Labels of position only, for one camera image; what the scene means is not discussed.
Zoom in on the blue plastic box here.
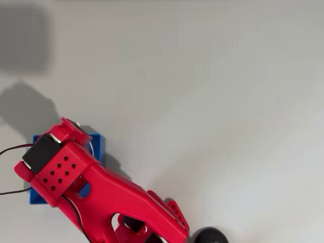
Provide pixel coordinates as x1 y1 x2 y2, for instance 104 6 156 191
29 131 106 205

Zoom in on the black wrist servo wire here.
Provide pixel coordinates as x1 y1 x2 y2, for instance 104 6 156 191
0 143 34 195

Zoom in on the forearm servo wire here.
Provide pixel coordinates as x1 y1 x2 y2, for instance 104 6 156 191
62 196 92 242

